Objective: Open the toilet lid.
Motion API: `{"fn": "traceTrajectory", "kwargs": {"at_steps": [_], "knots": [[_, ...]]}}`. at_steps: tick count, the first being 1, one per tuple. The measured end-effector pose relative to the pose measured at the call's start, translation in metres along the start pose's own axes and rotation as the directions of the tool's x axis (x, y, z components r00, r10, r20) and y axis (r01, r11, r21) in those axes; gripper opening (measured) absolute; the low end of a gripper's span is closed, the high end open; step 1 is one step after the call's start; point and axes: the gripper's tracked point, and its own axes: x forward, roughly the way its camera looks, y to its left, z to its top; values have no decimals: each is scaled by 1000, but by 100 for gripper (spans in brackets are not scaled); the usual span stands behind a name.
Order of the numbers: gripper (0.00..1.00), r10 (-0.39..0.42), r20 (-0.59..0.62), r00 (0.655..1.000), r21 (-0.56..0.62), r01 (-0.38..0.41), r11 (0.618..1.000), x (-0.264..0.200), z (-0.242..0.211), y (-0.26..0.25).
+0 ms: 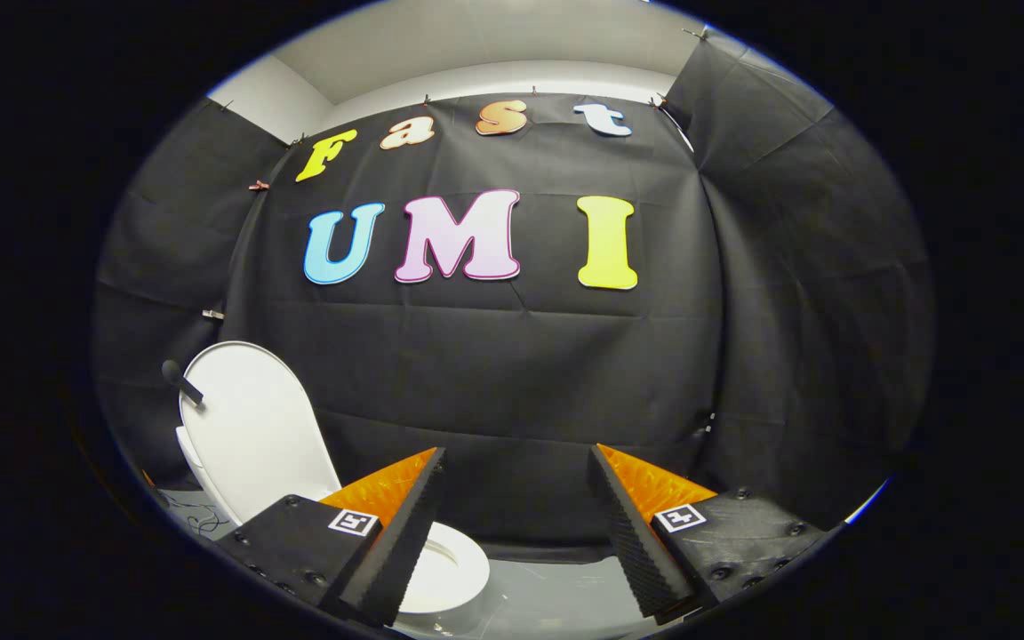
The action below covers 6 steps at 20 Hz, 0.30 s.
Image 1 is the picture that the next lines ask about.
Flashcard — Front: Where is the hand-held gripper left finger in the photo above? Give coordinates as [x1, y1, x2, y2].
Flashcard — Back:
[214, 447, 447, 628]

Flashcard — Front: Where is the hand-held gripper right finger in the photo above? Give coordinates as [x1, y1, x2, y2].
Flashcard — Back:
[587, 443, 833, 623]

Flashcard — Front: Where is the white toilet lid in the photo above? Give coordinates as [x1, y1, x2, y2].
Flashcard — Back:
[178, 341, 342, 525]

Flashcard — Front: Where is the black round lid handle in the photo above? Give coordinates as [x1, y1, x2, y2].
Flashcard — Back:
[162, 359, 205, 407]

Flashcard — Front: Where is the white ceramic toilet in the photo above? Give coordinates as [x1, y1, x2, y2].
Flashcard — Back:
[174, 425, 488, 634]

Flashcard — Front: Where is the black backdrop cloth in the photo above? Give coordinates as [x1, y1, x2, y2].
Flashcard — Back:
[92, 36, 935, 565]

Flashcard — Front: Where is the thin dark floor cable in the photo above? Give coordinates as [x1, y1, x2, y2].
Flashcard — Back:
[161, 496, 230, 534]

